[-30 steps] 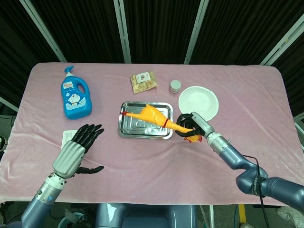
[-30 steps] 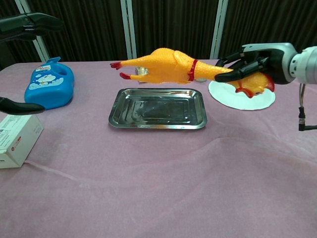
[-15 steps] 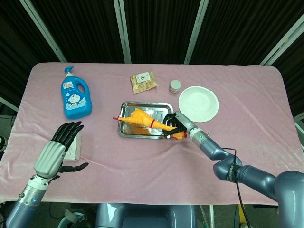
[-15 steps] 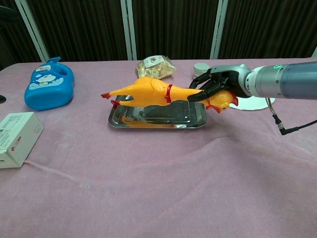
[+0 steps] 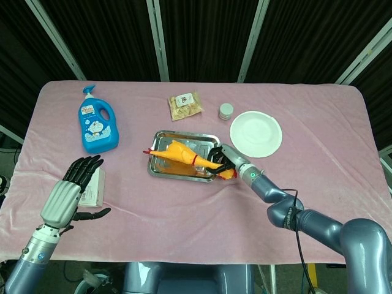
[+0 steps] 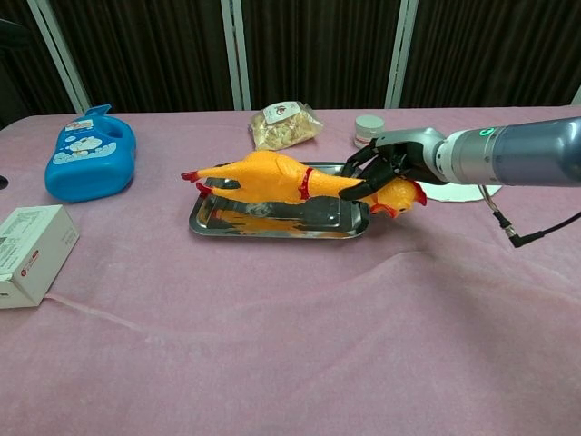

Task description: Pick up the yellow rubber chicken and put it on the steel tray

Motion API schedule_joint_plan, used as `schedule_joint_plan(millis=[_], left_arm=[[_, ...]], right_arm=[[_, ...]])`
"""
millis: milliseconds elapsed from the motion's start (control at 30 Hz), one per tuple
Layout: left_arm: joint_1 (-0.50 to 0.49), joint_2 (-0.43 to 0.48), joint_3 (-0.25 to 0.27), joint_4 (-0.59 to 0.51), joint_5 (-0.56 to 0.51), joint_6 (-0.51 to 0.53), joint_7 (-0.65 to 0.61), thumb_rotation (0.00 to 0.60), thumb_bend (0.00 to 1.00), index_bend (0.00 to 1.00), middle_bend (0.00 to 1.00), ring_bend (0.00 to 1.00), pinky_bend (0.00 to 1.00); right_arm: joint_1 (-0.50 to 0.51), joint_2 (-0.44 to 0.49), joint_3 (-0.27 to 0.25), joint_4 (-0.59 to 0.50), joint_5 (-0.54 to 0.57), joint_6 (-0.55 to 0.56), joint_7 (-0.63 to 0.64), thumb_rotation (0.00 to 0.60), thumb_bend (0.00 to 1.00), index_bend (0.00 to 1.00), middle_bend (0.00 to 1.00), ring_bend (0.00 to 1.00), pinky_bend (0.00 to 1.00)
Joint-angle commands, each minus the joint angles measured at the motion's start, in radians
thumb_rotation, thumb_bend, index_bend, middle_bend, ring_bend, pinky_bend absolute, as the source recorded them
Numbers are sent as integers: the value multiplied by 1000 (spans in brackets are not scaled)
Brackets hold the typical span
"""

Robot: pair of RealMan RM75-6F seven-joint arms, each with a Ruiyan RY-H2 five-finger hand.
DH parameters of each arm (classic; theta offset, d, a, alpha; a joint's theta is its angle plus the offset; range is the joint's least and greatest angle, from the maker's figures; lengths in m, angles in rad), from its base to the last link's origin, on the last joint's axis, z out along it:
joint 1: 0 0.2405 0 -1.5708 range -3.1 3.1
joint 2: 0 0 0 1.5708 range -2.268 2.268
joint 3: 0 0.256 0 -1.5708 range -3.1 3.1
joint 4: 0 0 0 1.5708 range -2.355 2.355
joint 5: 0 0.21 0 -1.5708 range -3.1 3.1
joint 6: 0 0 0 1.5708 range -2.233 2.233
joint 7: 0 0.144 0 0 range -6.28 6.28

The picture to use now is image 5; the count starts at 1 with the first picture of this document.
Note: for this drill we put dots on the yellow rubber chicken toy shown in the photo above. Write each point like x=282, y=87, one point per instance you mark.
x=177, y=151

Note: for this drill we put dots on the white partition post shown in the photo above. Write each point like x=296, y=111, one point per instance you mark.
x=253, y=39
x=364, y=58
x=56, y=39
x=159, y=39

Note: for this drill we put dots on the white paper plate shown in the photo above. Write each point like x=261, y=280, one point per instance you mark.
x=255, y=134

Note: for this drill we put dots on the small white lidded jar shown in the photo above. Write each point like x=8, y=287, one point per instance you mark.
x=226, y=111

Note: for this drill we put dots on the pink tablecloth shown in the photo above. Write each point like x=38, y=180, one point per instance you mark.
x=183, y=220

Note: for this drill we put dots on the blue cartoon shampoo bottle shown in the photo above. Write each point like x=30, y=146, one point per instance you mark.
x=98, y=128

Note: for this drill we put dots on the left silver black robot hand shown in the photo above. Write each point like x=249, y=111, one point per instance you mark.
x=59, y=199

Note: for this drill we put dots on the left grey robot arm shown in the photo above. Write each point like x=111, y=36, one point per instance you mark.
x=27, y=263

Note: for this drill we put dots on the grey robot torso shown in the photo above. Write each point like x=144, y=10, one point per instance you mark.
x=190, y=278

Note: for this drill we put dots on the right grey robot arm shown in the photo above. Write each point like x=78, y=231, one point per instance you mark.
x=361, y=245

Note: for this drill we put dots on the clear bag of snacks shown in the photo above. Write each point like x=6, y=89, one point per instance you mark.
x=185, y=105

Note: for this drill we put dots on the stainless steel rectangular tray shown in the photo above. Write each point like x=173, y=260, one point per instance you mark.
x=202, y=144

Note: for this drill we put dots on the white bucket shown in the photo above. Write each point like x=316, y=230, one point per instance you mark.
x=92, y=283

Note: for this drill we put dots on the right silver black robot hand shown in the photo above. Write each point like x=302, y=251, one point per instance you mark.
x=234, y=156

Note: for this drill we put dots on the white cardboard box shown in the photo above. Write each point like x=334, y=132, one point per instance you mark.
x=95, y=190

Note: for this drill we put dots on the dark ribbed partition panel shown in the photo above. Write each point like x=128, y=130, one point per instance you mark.
x=208, y=36
x=107, y=36
x=306, y=36
x=18, y=61

